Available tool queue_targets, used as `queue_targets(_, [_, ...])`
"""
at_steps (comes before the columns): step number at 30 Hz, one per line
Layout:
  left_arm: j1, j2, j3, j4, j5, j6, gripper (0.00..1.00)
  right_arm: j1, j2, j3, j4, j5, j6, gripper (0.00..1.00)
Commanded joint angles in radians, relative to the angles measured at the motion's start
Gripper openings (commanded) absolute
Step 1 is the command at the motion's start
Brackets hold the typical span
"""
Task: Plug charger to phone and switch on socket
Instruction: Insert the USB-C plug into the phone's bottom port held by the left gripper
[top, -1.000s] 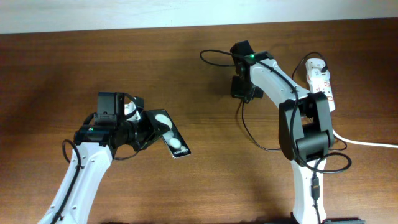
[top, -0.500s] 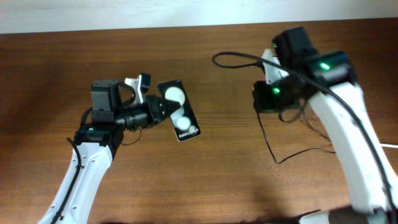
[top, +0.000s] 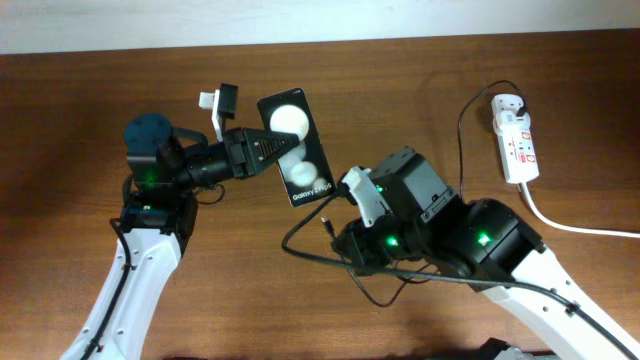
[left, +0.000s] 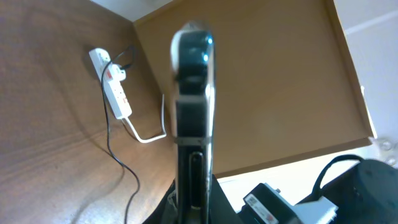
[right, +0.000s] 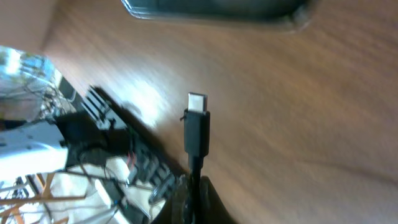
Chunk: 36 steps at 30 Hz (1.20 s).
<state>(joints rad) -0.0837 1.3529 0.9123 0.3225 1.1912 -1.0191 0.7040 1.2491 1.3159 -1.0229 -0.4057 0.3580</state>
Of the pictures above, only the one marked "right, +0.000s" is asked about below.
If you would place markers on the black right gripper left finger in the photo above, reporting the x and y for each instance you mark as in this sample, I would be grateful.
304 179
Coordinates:
177 209

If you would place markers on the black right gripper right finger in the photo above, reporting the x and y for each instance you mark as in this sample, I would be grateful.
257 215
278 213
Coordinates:
213 210

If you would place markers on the black smartphone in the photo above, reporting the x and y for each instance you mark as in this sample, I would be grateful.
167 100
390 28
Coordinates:
261 14

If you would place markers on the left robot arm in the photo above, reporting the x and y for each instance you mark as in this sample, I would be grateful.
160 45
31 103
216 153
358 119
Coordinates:
48 145

